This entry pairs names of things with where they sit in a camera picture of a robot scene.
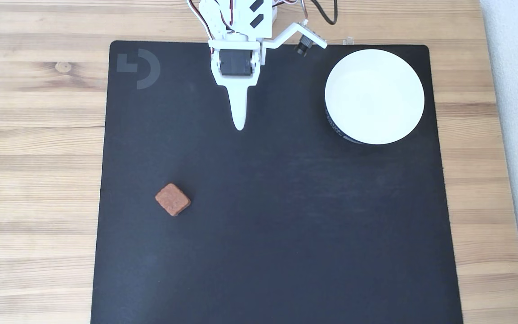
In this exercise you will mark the small clear plastic clip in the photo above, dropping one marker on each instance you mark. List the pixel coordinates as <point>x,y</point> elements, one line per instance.
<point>348,40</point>

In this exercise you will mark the camera module on white bracket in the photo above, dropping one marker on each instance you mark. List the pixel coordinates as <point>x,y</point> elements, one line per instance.
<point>291,32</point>

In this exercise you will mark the black mouse pad mat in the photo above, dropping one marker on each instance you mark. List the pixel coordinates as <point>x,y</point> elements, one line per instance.
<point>286,225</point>

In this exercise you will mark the white round plate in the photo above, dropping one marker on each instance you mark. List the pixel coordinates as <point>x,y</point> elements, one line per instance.
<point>374,96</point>

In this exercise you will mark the brown square toy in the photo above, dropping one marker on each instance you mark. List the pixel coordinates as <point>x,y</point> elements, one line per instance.
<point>172,199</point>

